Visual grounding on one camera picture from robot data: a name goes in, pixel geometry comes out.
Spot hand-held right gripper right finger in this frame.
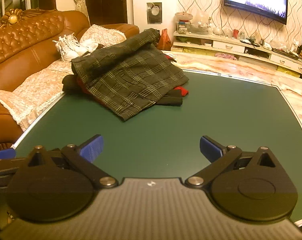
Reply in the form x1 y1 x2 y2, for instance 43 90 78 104
185 135 289 189

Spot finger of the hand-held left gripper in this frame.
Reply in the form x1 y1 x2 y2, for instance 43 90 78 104
0 148 28 188

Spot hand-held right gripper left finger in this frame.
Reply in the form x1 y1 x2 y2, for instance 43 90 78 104
16 134 119 190

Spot dark plaid pants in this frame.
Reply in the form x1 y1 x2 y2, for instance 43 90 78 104
71 28 190 122

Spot red and black garment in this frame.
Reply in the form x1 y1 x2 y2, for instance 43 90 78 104
62 55 190 107

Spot lace sofa cover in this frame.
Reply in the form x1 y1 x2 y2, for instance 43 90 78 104
0 60 76 132

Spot pink cloth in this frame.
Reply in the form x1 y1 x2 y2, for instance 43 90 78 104
215 53 238 60

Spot white sneaker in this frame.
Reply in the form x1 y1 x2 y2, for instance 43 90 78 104
63 33 89 56
53 36 79 62

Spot small white cloth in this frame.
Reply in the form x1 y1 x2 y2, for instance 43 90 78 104
81 40 99 53

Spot white television cabinet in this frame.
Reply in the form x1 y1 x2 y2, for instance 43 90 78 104
172 31 302 77

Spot lace cushion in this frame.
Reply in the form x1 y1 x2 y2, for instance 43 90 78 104
79 24 127 48

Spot brown leather sofa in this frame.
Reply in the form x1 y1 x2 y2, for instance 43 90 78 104
0 8 140 150

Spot red plastic bag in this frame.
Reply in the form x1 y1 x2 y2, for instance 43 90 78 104
157 29 172 51

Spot dark wooden door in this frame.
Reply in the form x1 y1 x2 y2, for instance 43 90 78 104
86 0 128 25

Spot black television cable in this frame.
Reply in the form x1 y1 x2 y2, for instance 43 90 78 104
219 0 225 34

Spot large wall photo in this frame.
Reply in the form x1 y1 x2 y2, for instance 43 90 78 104
146 2 163 23

